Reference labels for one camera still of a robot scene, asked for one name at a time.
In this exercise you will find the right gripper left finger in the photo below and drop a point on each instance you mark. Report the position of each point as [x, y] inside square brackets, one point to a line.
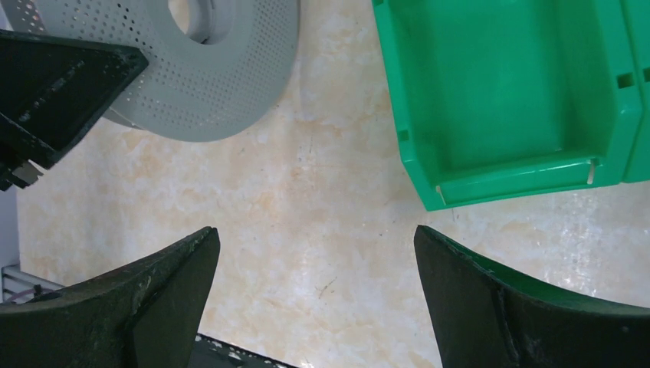
[143, 314]

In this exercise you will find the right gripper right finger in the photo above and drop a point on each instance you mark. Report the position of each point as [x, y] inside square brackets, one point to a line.
[486, 314]

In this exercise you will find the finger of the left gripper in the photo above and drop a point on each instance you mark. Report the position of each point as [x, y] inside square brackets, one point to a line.
[53, 91]

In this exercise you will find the grey perforated cable spool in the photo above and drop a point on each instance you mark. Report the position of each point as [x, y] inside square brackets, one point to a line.
[206, 83]

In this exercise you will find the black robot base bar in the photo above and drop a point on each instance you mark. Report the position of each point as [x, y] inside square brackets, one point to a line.
[209, 352]

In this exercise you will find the green plastic compartment bin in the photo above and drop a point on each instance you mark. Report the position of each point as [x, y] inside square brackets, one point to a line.
[499, 99]

